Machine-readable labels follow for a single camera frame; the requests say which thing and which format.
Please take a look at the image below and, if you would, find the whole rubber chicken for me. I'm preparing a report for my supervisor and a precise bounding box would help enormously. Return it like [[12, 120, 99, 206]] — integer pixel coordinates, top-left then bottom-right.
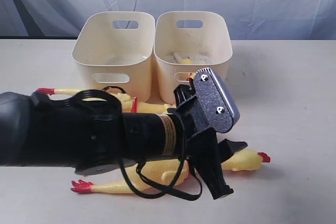
[[35, 86, 176, 114], [71, 149, 271, 194]]

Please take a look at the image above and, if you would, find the whole rubber chicken near bins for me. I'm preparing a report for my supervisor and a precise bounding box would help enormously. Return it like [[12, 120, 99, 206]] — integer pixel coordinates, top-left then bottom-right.
[[35, 86, 176, 114]]

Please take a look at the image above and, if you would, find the cream bin with circle mark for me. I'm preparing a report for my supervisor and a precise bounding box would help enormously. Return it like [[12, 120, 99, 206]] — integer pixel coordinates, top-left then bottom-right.
[[72, 12, 155, 101]]

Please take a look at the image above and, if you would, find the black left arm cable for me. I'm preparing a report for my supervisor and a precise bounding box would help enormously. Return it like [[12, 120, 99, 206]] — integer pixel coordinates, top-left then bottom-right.
[[31, 86, 203, 201]]

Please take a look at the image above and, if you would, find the whole rubber chicken front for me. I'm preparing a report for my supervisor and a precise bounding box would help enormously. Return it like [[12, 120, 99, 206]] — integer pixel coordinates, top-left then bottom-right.
[[71, 149, 271, 194]]

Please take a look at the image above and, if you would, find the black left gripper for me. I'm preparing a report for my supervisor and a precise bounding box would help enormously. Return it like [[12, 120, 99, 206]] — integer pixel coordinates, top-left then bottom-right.
[[167, 84, 248, 199]]

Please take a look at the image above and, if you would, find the cream bin with cross mark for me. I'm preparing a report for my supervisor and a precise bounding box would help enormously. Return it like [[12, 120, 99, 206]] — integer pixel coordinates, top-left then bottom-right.
[[153, 11, 233, 104]]

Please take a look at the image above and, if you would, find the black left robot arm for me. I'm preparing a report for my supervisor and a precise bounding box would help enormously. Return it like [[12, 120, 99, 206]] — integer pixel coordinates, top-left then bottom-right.
[[1, 85, 247, 201]]

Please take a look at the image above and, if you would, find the detached rubber chicken head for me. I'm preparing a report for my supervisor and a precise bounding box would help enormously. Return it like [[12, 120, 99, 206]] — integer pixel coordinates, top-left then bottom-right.
[[173, 52, 195, 82]]

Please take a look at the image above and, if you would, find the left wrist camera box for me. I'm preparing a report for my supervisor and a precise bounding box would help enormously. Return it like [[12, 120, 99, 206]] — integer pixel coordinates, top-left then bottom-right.
[[193, 67, 240, 133]]

